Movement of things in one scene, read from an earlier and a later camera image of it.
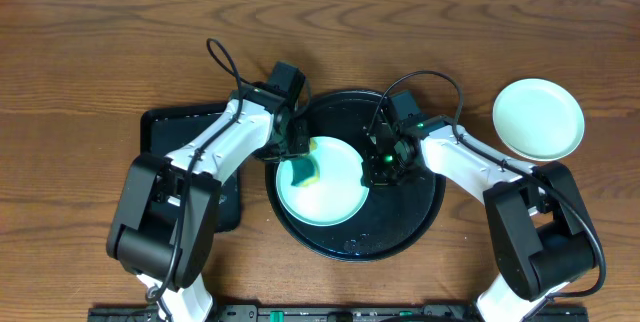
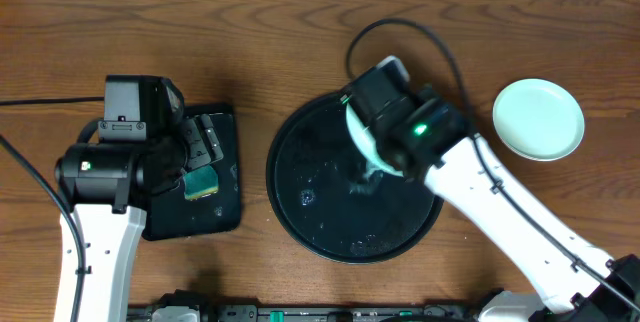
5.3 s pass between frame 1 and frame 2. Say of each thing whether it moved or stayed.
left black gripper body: moved
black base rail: stayed
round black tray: stayed
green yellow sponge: moved
